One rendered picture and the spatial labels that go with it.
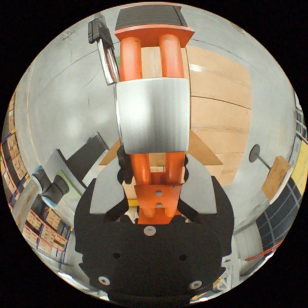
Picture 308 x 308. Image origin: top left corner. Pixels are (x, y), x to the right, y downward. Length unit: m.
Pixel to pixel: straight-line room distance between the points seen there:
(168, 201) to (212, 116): 0.65
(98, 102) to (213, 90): 1.18
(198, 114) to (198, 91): 0.15
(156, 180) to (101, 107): 1.24
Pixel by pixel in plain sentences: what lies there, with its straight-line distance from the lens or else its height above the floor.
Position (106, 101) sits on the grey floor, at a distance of 1.31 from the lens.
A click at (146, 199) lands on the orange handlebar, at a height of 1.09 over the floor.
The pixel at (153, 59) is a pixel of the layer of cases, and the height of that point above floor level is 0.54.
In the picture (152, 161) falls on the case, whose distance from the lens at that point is 0.31.
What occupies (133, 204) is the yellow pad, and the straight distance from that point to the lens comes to 0.40.
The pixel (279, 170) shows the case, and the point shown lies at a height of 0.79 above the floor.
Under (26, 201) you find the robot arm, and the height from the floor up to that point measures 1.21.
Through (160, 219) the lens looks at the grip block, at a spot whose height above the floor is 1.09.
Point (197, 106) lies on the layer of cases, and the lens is 0.68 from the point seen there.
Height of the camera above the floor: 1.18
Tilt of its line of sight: 60 degrees down
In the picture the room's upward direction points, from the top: 179 degrees counter-clockwise
